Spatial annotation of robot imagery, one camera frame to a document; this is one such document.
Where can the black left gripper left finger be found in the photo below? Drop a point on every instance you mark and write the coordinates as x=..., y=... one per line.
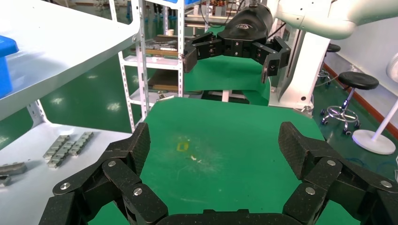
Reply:
x=121, y=174

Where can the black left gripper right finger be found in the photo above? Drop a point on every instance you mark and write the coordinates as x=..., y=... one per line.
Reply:
x=323, y=170

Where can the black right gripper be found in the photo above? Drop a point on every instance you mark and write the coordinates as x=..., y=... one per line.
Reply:
x=248, y=28

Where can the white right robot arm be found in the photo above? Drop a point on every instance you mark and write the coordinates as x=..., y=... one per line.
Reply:
x=326, y=17

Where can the grey metal parts pile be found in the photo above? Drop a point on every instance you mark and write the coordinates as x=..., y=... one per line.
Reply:
x=161, y=45

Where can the green covered background table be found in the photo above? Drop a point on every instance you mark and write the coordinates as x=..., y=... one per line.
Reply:
x=224, y=71

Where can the white robot torso column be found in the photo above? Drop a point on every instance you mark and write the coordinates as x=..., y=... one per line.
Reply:
x=298, y=77

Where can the white slotted angle rack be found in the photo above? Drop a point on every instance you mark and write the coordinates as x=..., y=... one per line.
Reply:
x=180, y=24

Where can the white paper cup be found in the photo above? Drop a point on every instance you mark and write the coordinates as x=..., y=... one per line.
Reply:
x=170, y=32

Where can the wooden board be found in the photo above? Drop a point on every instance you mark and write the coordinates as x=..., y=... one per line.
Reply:
x=155, y=52
x=163, y=80

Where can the green table mat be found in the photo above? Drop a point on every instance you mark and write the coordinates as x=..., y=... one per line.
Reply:
x=217, y=130

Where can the blue plastic bin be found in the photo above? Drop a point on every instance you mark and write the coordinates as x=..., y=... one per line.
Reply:
x=174, y=2
x=5, y=68

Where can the small metal table clamp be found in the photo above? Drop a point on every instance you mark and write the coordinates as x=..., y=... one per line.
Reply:
x=164, y=97

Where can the black round swivel stool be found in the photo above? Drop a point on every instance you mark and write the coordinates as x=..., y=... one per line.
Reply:
x=332, y=48
x=357, y=80

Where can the white metal shelf unit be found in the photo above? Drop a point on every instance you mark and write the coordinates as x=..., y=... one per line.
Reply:
x=62, y=46

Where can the white pedestal fan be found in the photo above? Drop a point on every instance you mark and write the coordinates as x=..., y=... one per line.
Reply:
x=373, y=141

